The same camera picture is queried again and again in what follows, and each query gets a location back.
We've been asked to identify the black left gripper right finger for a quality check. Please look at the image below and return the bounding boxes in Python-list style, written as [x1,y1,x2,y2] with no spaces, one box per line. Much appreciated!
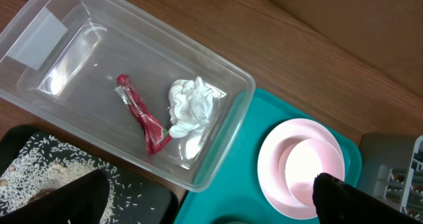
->
[312,172,420,224]

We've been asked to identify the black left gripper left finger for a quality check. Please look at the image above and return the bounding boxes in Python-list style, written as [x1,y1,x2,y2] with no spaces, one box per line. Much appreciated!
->
[1,170,110,223]

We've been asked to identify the large pink plate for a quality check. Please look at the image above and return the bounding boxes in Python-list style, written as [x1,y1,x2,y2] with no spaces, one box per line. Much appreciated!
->
[257,118,344,220]

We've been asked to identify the red snack wrapper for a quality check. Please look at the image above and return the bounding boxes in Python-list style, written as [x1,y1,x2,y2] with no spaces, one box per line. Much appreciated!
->
[115,75,172,155]

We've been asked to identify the white napkin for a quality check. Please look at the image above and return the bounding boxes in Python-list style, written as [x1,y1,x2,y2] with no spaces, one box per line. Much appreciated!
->
[169,77,227,138]

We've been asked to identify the rice and food scraps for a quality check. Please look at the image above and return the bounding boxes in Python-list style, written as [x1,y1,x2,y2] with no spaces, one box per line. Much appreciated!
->
[1,133,155,224]

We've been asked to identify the grey dishwasher rack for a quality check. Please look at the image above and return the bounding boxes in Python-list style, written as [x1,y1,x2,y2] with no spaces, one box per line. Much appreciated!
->
[357,133,422,223]

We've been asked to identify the clear plastic waste bin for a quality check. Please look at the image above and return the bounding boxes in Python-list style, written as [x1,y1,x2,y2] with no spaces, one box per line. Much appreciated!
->
[1,0,255,192]

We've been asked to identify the black tray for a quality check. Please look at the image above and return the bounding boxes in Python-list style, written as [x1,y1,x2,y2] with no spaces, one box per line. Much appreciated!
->
[1,125,178,223]

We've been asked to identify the teal serving tray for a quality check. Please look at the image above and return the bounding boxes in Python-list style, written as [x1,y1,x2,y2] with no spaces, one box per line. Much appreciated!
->
[173,88,363,224]

